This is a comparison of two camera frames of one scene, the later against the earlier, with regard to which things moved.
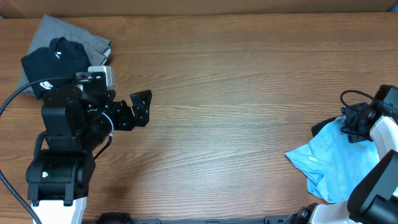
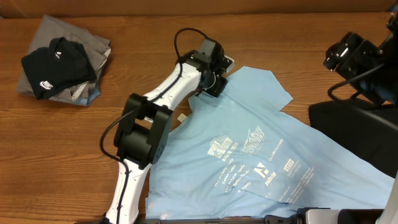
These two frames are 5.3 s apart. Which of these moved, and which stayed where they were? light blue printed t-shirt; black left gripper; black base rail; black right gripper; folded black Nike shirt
Moved: black left gripper; black right gripper; light blue printed t-shirt
Stayed: black base rail; folded black Nike shirt
